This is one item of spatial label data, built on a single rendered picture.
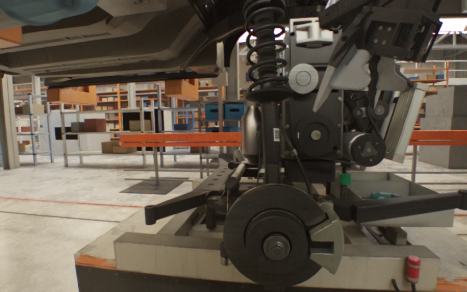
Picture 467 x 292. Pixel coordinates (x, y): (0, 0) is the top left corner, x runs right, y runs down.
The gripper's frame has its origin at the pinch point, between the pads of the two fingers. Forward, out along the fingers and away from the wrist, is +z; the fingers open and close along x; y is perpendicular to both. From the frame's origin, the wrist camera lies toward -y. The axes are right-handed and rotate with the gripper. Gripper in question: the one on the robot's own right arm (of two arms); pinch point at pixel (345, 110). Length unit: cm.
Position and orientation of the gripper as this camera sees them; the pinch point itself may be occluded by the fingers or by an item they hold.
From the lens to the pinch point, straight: 41.8
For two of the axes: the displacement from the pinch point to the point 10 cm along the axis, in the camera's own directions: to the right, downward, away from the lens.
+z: -1.6, 8.7, 4.6
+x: 8.5, -1.2, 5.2
